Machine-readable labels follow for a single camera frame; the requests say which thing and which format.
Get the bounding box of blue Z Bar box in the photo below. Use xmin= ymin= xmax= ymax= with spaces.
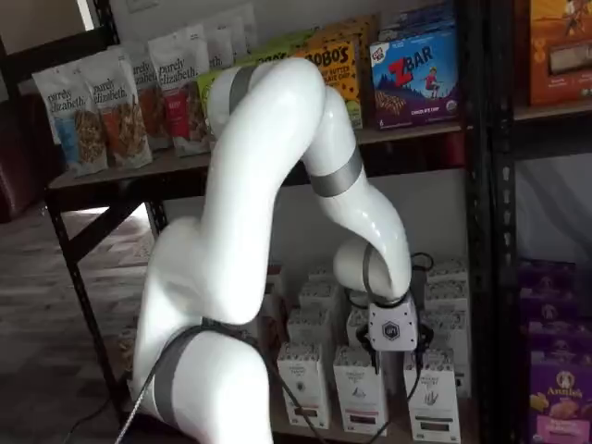
xmin=368 ymin=25 xmax=463 ymax=131
xmin=377 ymin=0 xmax=458 ymax=45

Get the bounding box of purely elizabeth granola bag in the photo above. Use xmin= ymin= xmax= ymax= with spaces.
xmin=203 ymin=16 xmax=238 ymax=73
xmin=230 ymin=4 xmax=258 ymax=55
xmin=124 ymin=42 xmax=176 ymax=153

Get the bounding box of granola bag blue label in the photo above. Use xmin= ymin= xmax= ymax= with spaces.
xmin=31 ymin=62 xmax=101 ymax=178

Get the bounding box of yellow Bobo's peanut butter box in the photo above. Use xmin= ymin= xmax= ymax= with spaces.
xmin=318 ymin=13 xmax=378 ymax=47
xmin=302 ymin=39 xmax=364 ymax=130

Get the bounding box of purple Annie's box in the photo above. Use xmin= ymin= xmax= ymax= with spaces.
xmin=528 ymin=350 xmax=592 ymax=444
xmin=517 ymin=286 xmax=592 ymax=325
xmin=520 ymin=318 xmax=592 ymax=357
xmin=517 ymin=261 xmax=579 ymax=292

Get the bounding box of white tea box pink strip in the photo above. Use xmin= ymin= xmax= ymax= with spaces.
xmin=346 ymin=304 xmax=371 ymax=348
xmin=332 ymin=345 xmax=388 ymax=437

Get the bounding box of black metal shelf rack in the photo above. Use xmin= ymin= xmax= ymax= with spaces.
xmin=487 ymin=0 xmax=592 ymax=444
xmin=0 ymin=0 xmax=494 ymax=444

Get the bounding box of granola bag red label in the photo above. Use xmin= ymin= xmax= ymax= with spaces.
xmin=147 ymin=25 xmax=213 ymax=158

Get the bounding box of dark red leather chair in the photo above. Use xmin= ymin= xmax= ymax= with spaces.
xmin=0 ymin=92 xmax=61 ymax=224

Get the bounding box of green Bobo's apple pie box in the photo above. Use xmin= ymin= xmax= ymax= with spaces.
xmin=197 ymin=68 xmax=228 ymax=140
xmin=244 ymin=43 xmax=302 ymax=66

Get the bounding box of orange snack box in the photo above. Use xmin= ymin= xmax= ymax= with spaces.
xmin=528 ymin=0 xmax=592 ymax=108

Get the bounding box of granola bag orange label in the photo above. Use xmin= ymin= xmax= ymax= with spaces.
xmin=80 ymin=45 xmax=154 ymax=170

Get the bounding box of white tea box green strip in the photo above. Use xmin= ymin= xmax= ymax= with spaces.
xmin=425 ymin=257 xmax=469 ymax=288
xmin=402 ymin=349 xmax=463 ymax=443
xmin=420 ymin=309 xmax=469 ymax=352
xmin=423 ymin=282 xmax=469 ymax=315

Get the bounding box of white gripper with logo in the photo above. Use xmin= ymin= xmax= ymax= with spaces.
xmin=358 ymin=295 xmax=435 ymax=374

